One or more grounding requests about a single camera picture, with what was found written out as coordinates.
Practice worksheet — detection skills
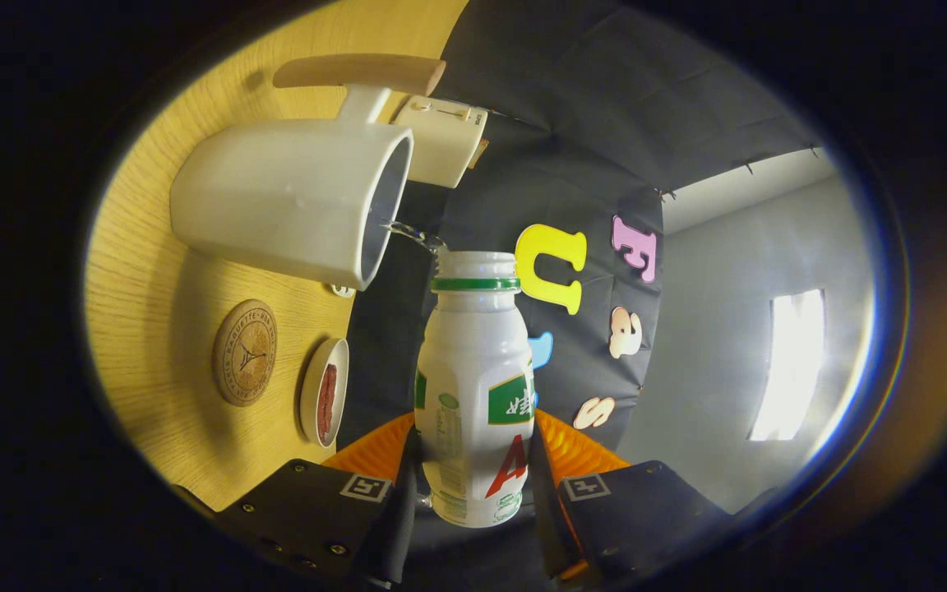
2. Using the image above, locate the round cork coaster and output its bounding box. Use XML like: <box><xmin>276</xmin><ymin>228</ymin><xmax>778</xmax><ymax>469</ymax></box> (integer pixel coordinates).
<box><xmin>211</xmin><ymin>298</ymin><xmax>279</xmax><ymax>408</ymax></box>

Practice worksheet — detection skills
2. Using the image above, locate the clear poured juice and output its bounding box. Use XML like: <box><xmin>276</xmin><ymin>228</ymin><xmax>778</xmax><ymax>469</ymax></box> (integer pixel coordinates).
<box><xmin>383</xmin><ymin>220</ymin><xmax>448</xmax><ymax>254</ymax></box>

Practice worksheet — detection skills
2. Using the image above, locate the black backdrop cloth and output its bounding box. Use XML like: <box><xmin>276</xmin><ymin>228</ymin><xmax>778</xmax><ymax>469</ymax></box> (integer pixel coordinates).
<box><xmin>338</xmin><ymin>0</ymin><xmax>820</xmax><ymax>592</ymax></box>

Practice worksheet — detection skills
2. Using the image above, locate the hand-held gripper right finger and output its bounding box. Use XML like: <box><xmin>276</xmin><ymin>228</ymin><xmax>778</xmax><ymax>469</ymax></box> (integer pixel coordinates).
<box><xmin>529</xmin><ymin>409</ymin><xmax>733</xmax><ymax>586</ymax></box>

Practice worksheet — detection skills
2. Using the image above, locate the white juice bottle green label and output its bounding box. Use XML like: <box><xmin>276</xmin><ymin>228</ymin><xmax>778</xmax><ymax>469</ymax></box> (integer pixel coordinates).
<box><xmin>414</xmin><ymin>251</ymin><xmax>537</xmax><ymax>527</ymax></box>

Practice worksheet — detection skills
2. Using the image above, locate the wooden table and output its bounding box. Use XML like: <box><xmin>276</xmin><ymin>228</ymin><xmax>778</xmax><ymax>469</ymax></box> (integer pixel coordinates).
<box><xmin>83</xmin><ymin>0</ymin><xmax>470</xmax><ymax>512</ymax></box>

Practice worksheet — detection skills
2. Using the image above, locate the white round plate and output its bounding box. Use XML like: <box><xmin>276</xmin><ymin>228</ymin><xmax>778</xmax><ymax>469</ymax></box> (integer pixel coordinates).
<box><xmin>299</xmin><ymin>337</ymin><xmax>350</xmax><ymax>449</ymax></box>

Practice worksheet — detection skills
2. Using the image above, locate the white cup with wooden handle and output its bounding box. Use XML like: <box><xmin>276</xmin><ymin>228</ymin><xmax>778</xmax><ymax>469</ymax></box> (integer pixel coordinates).
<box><xmin>169</xmin><ymin>53</ymin><xmax>447</xmax><ymax>291</ymax></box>

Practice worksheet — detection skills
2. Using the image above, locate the red meat slice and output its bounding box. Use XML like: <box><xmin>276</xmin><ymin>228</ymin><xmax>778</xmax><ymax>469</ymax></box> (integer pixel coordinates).
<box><xmin>316</xmin><ymin>363</ymin><xmax>338</xmax><ymax>443</ymax></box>

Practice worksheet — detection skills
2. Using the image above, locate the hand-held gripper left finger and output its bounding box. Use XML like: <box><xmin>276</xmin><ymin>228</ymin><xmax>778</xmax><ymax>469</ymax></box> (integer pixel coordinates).
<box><xmin>217</xmin><ymin>411</ymin><xmax>421</xmax><ymax>589</ymax></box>

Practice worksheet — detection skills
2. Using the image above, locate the cream toaster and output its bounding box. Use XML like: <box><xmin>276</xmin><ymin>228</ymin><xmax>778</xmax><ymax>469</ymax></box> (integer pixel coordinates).
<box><xmin>391</xmin><ymin>95</ymin><xmax>491</xmax><ymax>190</ymax></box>

